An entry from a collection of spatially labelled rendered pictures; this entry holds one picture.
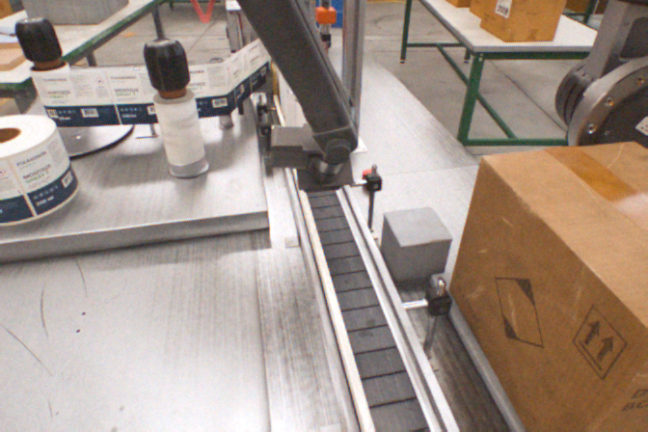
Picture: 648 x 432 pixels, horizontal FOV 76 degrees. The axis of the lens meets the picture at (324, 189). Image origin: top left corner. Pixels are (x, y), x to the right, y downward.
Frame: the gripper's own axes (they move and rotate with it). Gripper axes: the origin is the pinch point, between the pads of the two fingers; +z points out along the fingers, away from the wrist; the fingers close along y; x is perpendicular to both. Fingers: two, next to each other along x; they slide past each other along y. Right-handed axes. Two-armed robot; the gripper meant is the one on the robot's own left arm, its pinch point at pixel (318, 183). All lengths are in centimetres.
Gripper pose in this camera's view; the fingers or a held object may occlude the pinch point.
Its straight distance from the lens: 84.7
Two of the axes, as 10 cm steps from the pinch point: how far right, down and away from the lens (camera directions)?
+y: -9.8, 1.0, -1.6
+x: 1.4, 9.5, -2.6
